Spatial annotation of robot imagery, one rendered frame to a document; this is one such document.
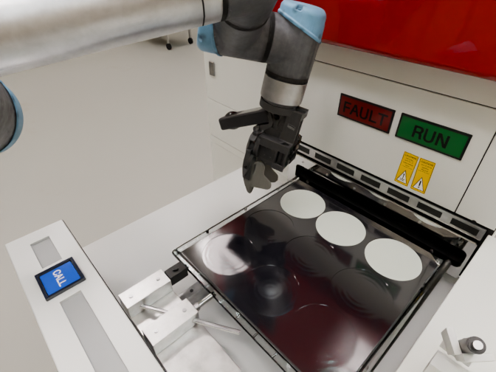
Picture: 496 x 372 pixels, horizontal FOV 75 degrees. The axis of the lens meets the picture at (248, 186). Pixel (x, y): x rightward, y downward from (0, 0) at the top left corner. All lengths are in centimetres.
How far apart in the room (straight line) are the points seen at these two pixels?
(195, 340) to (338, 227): 35
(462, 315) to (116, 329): 46
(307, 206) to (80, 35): 54
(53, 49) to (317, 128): 56
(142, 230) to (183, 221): 10
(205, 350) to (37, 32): 45
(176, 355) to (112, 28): 44
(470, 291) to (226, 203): 55
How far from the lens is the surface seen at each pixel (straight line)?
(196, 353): 55
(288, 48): 54
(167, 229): 81
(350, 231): 70
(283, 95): 56
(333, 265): 63
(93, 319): 52
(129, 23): 38
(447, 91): 63
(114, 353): 49
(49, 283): 58
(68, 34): 38
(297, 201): 74
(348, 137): 73
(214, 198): 87
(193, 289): 64
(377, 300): 60
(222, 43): 52
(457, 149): 64
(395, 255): 68
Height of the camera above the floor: 137
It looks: 37 degrees down
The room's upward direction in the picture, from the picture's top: straight up
